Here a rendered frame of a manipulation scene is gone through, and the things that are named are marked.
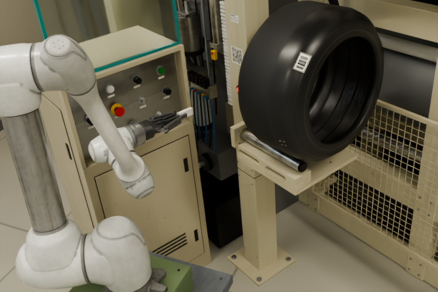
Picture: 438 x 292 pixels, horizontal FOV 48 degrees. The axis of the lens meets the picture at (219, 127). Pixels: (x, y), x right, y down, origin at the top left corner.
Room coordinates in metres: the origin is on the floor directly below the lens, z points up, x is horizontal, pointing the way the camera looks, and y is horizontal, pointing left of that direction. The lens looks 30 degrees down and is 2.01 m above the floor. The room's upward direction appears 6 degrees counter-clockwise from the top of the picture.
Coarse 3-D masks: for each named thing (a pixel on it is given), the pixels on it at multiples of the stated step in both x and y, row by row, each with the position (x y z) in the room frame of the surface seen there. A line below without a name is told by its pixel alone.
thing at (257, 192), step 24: (240, 0) 1.88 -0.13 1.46; (264, 0) 1.92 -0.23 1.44; (240, 24) 1.89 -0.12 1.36; (240, 48) 1.90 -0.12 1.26; (240, 120) 1.93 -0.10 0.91; (240, 168) 1.95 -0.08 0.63; (240, 192) 1.96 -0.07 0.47; (264, 192) 1.90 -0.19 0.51; (264, 216) 1.89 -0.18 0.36; (264, 240) 1.89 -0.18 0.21; (264, 264) 1.88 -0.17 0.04
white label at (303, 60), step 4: (300, 52) 1.48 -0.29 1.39; (300, 56) 1.47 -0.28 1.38; (304, 56) 1.47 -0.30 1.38; (308, 56) 1.46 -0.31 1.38; (300, 60) 1.47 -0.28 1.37; (304, 60) 1.46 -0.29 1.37; (308, 60) 1.46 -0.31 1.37; (296, 64) 1.46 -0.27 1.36; (300, 64) 1.46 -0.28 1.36; (304, 64) 1.45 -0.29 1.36; (296, 68) 1.45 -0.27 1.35; (300, 68) 1.45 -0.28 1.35; (304, 68) 1.44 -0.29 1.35
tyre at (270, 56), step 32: (256, 32) 1.67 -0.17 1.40; (288, 32) 1.58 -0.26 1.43; (320, 32) 1.53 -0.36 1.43; (352, 32) 1.59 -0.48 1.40; (256, 64) 1.56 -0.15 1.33; (288, 64) 1.48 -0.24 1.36; (320, 64) 1.48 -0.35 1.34; (352, 64) 1.86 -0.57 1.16; (256, 96) 1.52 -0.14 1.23; (288, 96) 1.43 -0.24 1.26; (320, 96) 1.89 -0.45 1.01; (352, 96) 1.81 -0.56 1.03; (256, 128) 1.54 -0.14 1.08; (288, 128) 1.43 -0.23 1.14; (320, 128) 1.76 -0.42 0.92; (352, 128) 1.62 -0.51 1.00
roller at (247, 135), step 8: (248, 136) 1.77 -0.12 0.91; (256, 144) 1.72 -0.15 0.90; (264, 144) 1.69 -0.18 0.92; (272, 152) 1.64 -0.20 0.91; (280, 152) 1.62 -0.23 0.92; (280, 160) 1.61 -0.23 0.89; (288, 160) 1.57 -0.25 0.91; (296, 160) 1.55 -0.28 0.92; (296, 168) 1.53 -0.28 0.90; (304, 168) 1.53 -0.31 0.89
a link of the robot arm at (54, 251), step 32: (0, 64) 1.19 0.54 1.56; (0, 96) 1.17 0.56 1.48; (32, 96) 1.20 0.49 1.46; (32, 128) 1.19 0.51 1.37; (32, 160) 1.16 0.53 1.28; (32, 192) 1.14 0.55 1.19; (32, 224) 1.14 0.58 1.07; (64, 224) 1.16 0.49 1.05; (32, 256) 1.09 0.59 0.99; (64, 256) 1.09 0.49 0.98
